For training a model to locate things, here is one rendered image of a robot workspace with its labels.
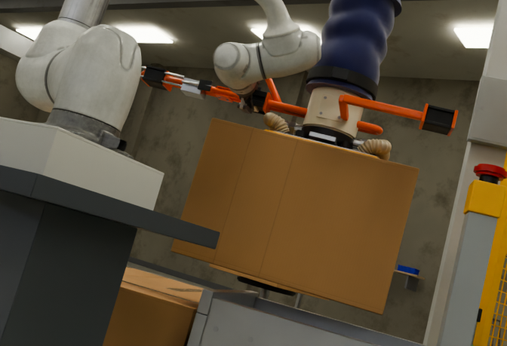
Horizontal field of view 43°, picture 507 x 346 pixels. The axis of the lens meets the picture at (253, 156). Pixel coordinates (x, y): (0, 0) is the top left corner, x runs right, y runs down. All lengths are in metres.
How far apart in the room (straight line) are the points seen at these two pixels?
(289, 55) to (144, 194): 0.56
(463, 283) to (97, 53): 0.91
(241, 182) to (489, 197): 0.69
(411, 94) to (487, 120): 9.30
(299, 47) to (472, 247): 0.67
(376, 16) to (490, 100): 1.09
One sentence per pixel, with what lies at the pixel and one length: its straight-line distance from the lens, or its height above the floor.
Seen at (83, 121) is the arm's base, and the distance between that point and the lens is 1.37.
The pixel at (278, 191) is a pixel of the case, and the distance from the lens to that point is 1.77.
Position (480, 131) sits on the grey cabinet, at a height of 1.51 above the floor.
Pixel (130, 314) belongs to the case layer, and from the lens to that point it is 1.86.
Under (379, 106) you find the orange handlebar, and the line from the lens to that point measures 1.74.
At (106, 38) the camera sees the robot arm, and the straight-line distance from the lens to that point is 1.42.
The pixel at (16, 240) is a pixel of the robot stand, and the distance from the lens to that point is 1.30.
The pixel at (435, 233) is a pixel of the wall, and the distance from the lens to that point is 11.34.
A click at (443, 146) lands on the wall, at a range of 11.69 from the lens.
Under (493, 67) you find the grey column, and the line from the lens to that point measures 3.11.
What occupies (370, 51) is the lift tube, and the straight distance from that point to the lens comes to 2.00.
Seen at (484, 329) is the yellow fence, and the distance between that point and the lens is 2.37.
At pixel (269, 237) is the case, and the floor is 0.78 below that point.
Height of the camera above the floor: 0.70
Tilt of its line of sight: 9 degrees up
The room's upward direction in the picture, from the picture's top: 15 degrees clockwise
